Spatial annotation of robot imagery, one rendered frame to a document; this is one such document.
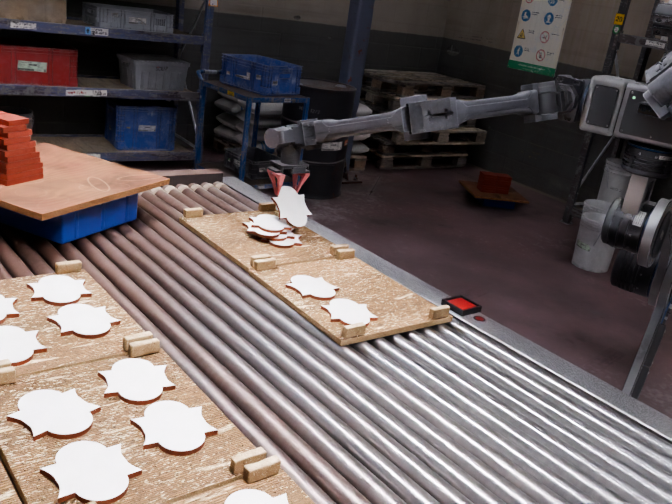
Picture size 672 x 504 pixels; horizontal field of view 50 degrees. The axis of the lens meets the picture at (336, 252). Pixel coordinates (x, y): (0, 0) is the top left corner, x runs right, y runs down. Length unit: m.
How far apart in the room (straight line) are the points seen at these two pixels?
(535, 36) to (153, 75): 3.72
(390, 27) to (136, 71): 3.09
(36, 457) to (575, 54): 6.58
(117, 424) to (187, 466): 0.16
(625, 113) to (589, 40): 5.09
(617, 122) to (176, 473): 1.52
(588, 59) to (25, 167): 5.83
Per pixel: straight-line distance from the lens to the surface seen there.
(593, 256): 5.42
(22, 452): 1.23
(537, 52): 7.57
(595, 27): 7.20
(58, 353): 1.47
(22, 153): 2.11
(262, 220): 2.15
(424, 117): 1.80
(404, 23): 8.13
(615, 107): 2.15
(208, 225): 2.18
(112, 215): 2.13
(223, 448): 1.22
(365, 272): 1.98
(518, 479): 1.34
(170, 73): 6.16
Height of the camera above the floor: 1.67
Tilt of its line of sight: 20 degrees down
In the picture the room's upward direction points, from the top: 9 degrees clockwise
